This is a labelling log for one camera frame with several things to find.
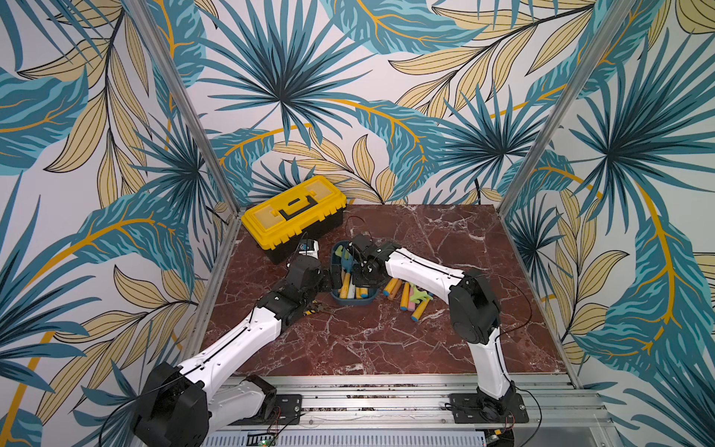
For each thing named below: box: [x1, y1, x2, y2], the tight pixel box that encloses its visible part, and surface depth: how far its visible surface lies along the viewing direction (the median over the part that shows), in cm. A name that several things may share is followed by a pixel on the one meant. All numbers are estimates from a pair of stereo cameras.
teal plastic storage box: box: [329, 240, 379, 305], surface depth 93 cm
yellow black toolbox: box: [241, 176, 348, 265], surface depth 97 cm
